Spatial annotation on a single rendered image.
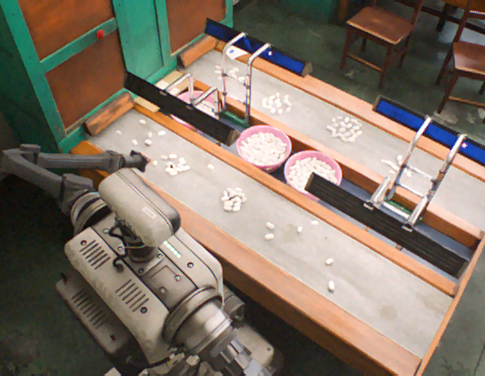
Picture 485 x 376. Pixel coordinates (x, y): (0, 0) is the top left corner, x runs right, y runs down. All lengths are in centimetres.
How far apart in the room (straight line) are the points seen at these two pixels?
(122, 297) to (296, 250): 103
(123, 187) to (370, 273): 122
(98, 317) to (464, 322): 219
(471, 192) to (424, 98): 177
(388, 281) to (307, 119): 96
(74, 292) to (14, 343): 165
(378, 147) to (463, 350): 121
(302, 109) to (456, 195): 89
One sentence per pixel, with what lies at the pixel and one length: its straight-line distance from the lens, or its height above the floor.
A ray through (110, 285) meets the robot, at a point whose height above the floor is 145.
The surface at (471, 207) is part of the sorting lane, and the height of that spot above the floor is 74.
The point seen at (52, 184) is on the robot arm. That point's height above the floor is 132.
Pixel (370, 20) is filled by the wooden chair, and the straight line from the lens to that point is 388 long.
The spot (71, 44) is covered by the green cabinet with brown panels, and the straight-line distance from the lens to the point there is 209.
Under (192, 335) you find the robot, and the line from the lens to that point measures 99.
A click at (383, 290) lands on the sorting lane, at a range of 188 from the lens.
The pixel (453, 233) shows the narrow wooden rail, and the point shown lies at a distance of 218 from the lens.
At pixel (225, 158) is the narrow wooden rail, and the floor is 77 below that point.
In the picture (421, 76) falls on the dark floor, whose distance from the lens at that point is 421.
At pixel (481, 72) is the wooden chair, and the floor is 46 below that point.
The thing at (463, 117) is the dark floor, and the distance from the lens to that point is 395.
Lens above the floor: 236
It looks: 52 degrees down
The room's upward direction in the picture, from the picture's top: 1 degrees clockwise
